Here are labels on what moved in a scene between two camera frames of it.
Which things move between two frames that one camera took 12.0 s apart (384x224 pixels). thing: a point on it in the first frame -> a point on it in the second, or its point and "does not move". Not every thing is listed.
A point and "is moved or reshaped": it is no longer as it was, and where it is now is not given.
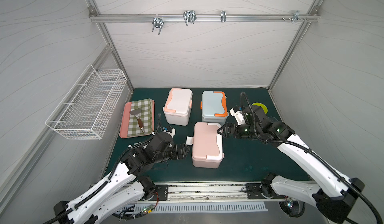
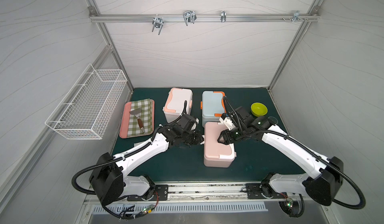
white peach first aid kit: (178, 106) does not move
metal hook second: (189, 16) does not move
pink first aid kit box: (207, 150) is moved or reshaped
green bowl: (262, 106) does not move
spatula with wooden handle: (137, 112) does not move
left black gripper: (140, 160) -> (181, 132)
